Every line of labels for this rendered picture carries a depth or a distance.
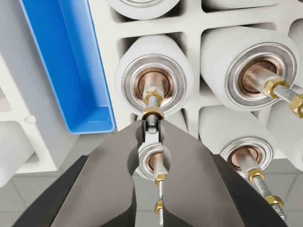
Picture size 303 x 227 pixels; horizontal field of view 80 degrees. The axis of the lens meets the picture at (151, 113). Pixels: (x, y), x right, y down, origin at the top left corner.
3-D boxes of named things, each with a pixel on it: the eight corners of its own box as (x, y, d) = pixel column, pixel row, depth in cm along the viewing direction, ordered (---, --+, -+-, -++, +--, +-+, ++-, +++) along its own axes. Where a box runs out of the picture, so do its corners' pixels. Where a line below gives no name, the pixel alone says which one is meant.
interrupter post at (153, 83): (167, 89, 22) (169, 100, 19) (150, 98, 22) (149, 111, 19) (157, 72, 21) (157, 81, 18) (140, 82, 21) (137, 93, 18)
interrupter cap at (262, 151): (268, 171, 28) (270, 175, 27) (217, 177, 28) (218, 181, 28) (274, 130, 24) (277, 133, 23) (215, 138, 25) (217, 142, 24)
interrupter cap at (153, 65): (196, 96, 22) (198, 98, 21) (144, 123, 24) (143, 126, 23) (166, 38, 19) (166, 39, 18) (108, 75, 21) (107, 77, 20)
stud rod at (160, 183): (159, 166, 25) (161, 220, 19) (166, 168, 25) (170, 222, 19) (157, 170, 26) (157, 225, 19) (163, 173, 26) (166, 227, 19)
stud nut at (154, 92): (148, 86, 18) (147, 89, 17) (164, 90, 18) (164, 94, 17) (142, 103, 19) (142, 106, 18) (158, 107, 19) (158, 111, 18)
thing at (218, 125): (232, 118, 44) (275, 177, 28) (191, 124, 45) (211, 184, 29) (232, 79, 39) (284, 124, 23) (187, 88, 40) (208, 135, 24)
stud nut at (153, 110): (145, 102, 15) (145, 106, 14) (166, 107, 15) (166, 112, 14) (139, 122, 16) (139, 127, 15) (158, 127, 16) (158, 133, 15)
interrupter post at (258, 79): (246, 88, 21) (261, 100, 18) (245, 69, 20) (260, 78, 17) (268, 83, 21) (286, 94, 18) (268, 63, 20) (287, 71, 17)
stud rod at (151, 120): (150, 86, 20) (147, 122, 13) (159, 88, 20) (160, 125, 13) (148, 94, 20) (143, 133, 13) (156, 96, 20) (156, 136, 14)
